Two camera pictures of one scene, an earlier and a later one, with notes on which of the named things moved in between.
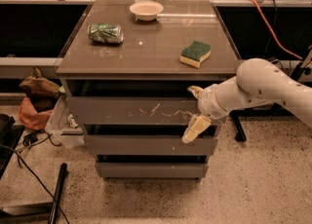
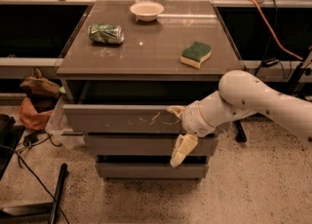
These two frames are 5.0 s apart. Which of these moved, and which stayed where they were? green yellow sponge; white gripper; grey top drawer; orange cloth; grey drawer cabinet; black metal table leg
Moved: grey top drawer; white gripper
Stayed: grey drawer cabinet; black metal table leg; green yellow sponge; orange cloth
